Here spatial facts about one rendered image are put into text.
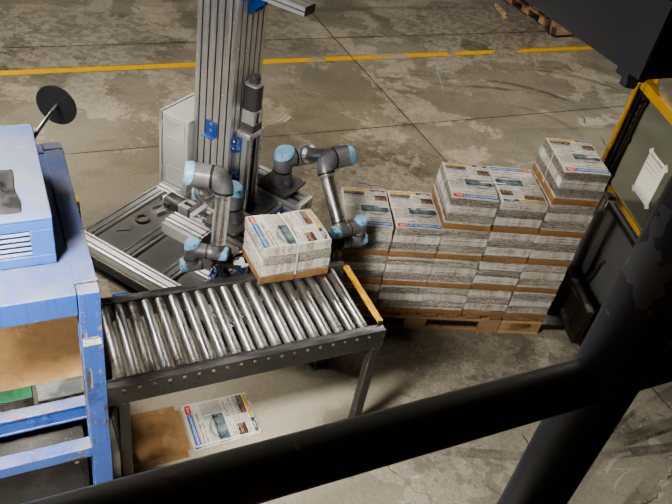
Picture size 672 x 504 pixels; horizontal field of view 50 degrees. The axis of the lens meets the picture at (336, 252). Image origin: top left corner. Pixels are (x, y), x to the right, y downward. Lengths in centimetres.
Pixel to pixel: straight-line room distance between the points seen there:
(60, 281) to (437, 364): 269
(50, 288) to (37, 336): 91
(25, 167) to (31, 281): 43
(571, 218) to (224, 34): 223
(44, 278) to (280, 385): 202
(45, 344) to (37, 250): 88
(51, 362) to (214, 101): 157
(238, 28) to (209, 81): 37
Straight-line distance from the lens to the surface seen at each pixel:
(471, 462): 425
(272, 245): 358
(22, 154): 287
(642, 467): 470
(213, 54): 386
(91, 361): 279
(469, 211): 426
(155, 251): 478
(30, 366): 337
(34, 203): 262
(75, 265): 266
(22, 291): 259
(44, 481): 347
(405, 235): 427
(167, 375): 328
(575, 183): 435
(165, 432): 408
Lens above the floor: 329
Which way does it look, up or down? 39 degrees down
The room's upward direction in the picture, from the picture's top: 11 degrees clockwise
